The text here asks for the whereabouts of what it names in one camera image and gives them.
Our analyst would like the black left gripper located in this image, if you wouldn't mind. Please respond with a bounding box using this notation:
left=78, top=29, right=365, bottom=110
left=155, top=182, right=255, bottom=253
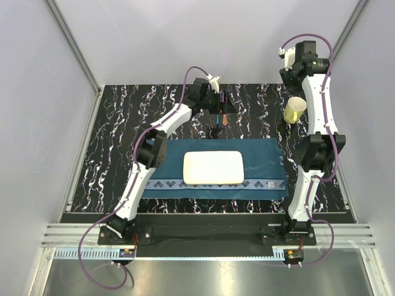
left=199, top=90, right=236, bottom=115

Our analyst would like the yellow mug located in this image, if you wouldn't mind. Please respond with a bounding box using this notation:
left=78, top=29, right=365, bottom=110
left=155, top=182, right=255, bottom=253
left=283, top=97, right=307, bottom=124

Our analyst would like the white rectangular plate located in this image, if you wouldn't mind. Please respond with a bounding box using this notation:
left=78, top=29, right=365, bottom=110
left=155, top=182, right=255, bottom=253
left=183, top=150, right=244, bottom=185

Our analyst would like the blue patterned cloth placemat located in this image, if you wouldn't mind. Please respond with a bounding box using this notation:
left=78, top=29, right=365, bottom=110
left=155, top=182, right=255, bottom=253
left=143, top=138, right=289, bottom=200

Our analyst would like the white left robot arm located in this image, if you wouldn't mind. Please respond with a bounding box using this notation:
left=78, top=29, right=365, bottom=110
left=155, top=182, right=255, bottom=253
left=106, top=75, right=236, bottom=244

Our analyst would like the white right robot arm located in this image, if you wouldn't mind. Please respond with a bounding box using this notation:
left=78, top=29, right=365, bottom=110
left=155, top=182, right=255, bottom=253
left=278, top=40, right=346, bottom=245

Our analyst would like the pink orange knife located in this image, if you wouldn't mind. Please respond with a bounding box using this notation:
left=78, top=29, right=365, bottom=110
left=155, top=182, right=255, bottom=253
left=222, top=114, right=228, bottom=126

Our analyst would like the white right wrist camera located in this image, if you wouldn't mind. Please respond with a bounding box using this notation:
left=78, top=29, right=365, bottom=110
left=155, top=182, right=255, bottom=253
left=278, top=47, right=296, bottom=71

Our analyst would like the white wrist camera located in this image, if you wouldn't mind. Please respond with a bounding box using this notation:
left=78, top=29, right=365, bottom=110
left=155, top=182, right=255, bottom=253
left=278, top=47, right=296, bottom=71
left=206, top=74, right=221, bottom=94

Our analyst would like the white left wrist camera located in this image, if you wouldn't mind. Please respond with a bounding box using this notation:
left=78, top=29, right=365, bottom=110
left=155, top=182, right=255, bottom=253
left=206, top=74, right=221, bottom=94

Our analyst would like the right aluminium frame post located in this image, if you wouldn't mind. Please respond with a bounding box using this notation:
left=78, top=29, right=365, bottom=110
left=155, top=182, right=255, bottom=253
left=317, top=0, right=371, bottom=84

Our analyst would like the aluminium frame post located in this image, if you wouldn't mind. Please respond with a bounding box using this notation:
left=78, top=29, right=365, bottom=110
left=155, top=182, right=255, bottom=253
left=43, top=0, right=104, bottom=93
left=317, top=0, right=371, bottom=84

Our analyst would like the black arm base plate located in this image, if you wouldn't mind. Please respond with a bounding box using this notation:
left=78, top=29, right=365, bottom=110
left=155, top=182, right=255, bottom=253
left=98, top=213, right=317, bottom=246

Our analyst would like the left aluminium frame post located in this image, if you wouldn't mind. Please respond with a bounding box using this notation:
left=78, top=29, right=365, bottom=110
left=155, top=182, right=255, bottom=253
left=43, top=0, right=104, bottom=93

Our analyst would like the grey cable duct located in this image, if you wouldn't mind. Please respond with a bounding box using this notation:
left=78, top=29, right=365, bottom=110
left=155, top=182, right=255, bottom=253
left=54, top=248, right=306, bottom=260

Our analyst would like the aluminium front rail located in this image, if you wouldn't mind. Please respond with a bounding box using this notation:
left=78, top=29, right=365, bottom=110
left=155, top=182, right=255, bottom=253
left=42, top=223, right=376, bottom=249

